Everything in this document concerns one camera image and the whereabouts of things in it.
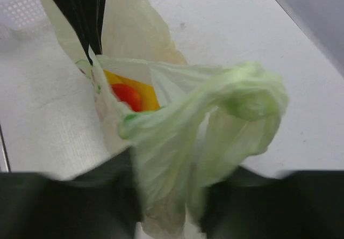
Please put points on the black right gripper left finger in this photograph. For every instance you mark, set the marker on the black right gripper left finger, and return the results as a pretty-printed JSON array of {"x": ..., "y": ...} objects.
[{"x": 100, "y": 203}]

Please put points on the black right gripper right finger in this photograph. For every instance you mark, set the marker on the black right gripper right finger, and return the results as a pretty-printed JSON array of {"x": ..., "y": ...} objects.
[{"x": 301, "y": 204}]

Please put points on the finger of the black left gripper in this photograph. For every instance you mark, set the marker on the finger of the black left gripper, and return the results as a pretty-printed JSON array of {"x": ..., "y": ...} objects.
[{"x": 86, "y": 18}]

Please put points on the red apple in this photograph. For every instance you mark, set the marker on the red apple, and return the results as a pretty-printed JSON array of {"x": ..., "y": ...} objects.
[{"x": 127, "y": 94}]

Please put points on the yellow banana bunch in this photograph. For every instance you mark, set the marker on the yellow banana bunch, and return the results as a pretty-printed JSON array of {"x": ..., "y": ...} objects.
[{"x": 147, "y": 93}]

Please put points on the light green plastic bag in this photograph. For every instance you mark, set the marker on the light green plastic bag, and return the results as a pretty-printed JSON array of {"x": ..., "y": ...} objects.
[{"x": 211, "y": 118}]

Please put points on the white plastic basket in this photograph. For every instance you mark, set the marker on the white plastic basket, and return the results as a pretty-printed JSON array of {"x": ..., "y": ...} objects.
[{"x": 19, "y": 15}]

